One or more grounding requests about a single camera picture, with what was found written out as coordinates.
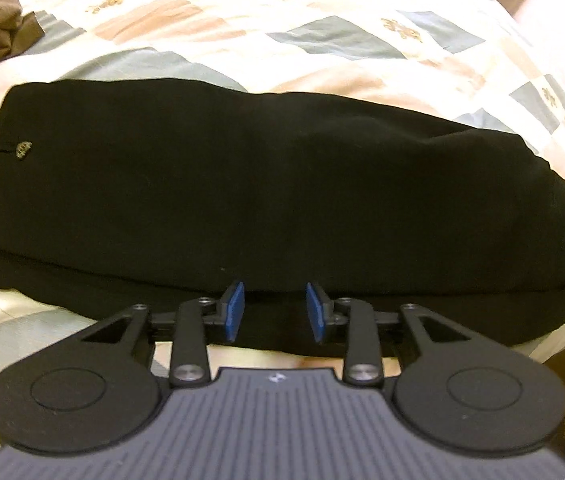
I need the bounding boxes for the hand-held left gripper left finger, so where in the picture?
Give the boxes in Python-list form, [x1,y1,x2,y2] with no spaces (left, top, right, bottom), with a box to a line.
[80,281,246,388]

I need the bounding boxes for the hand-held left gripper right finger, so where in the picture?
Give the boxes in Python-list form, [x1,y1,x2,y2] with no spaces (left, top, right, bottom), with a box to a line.
[305,282,473,388]

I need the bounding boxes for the black pants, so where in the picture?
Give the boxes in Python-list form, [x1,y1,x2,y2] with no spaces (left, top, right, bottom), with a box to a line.
[0,78,565,361]

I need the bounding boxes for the diamond patterned quilt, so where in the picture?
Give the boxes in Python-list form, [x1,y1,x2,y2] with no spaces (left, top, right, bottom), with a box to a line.
[0,0,565,456]

